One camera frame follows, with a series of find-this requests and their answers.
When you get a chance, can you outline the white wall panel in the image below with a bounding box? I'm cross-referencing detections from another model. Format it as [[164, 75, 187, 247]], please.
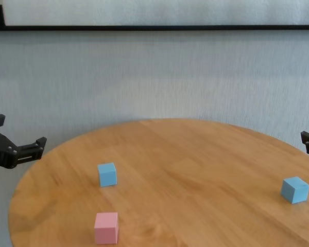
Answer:
[[2, 0, 309, 26]]

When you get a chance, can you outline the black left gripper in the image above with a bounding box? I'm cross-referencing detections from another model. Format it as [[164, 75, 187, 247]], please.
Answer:
[[0, 114, 47, 169]]

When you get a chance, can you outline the blue cube block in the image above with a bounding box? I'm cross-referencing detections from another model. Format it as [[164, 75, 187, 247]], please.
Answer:
[[97, 162, 118, 188], [280, 176, 309, 205]]

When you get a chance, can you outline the pink cube block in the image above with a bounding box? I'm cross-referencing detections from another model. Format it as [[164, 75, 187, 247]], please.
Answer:
[[94, 212, 119, 245]]

